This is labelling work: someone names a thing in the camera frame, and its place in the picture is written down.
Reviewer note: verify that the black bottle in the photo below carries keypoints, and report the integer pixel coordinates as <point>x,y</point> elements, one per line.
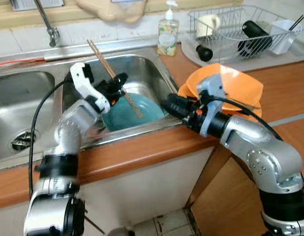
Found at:
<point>253,31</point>

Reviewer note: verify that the clear soap pump bottle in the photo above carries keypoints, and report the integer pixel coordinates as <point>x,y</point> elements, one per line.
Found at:
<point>167,37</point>

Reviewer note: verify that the beige hanging cloth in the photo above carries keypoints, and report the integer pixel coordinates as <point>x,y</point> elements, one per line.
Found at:
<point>117,12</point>

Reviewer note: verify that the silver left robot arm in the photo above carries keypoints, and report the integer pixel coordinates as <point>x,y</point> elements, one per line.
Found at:
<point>68,130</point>

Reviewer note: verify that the metal faucet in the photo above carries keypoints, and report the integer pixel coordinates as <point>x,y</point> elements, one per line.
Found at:
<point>46,22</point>

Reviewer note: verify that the grey metal window frame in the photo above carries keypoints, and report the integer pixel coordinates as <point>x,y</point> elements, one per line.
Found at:
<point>36,4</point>

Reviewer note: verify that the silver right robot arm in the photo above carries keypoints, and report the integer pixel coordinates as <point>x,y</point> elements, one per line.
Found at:
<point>260,157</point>

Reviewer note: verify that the white mug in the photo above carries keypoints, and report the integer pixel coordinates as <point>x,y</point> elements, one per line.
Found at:
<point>208,24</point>

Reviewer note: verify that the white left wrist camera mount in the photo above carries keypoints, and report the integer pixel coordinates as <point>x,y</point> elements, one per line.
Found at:
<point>83,81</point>

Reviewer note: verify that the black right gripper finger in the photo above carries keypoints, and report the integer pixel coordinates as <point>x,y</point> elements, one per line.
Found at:
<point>180,114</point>
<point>175,102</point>

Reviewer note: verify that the orange square bowl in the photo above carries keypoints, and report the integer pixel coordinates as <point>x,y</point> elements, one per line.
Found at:
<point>235,81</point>

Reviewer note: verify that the white cabinet door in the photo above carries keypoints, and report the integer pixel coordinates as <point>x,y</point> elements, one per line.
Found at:
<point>142,187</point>

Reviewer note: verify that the grey robot leg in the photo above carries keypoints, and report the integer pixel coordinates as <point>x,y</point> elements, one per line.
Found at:
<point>120,232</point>

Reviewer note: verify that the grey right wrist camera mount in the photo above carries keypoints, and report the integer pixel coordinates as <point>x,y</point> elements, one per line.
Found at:
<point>211,87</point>

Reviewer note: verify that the grey drain mat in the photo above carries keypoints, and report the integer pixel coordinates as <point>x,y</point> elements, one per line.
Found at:
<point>230,60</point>

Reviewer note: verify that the metal sink drain strainer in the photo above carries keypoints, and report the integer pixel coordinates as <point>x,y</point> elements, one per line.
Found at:
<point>21,141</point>

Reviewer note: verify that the stainless steel double sink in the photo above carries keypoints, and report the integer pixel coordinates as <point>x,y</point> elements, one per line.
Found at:
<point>24,108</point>

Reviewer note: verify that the wooden chopstick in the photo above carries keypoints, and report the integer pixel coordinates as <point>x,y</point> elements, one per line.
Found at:
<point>103,56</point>
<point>99,59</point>

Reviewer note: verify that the white plastic utensil holder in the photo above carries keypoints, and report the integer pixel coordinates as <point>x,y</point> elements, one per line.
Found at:
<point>282,40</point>

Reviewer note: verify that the orange plate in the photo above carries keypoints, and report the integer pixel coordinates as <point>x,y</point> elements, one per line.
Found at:
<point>254,112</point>

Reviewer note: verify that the black chopstick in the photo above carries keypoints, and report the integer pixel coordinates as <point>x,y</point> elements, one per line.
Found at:
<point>295,23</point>
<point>298,22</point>

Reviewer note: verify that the brown wooden cabinet door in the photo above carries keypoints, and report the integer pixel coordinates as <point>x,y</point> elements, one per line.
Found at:
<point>230,201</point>

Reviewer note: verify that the small black cup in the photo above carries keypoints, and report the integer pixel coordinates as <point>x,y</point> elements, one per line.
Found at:
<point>204,53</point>

